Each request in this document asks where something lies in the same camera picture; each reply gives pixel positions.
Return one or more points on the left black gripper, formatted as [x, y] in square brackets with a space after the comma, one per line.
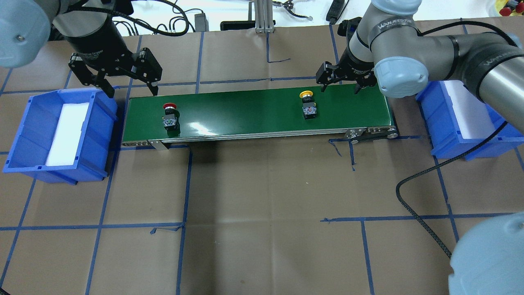
[95, 36]

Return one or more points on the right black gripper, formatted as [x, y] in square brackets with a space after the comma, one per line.
[357, 64]

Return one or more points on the yellow mushroom push button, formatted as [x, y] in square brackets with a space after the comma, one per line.
[309, 105]

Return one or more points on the red mushroom push button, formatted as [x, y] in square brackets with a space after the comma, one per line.
[171, 119]

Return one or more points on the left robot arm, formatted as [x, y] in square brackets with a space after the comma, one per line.
[26, 25]

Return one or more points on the green conveyor belt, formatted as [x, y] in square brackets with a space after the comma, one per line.
[261, 114]

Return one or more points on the left blue plastic bin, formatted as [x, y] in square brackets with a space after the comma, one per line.
[36, 131]

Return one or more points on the blue plastic bin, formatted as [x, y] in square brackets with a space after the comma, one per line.
[36, 131]
[456, 120]

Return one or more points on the black power adapter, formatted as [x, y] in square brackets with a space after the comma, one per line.
[200, 22]

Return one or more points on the right blue plastic bin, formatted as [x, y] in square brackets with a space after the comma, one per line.
[456, 120]

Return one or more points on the aluminium frame post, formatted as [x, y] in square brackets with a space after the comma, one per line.
[263, 10]

